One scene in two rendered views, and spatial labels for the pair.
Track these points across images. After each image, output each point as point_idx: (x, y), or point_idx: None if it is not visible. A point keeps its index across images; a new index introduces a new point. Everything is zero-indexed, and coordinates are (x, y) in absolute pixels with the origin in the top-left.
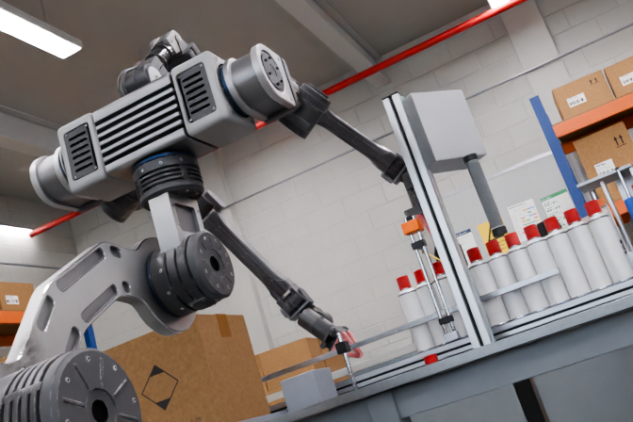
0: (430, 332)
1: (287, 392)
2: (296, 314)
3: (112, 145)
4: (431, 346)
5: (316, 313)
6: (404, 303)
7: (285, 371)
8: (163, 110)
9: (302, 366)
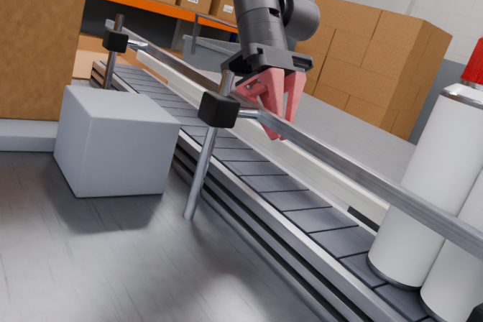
0: (436, 249)
1: (63, 115)
2: None
3: None
4: (410, 282)
5: None
6: (436, 126)
7: (170, 62)
8: None
9: (187, 76)
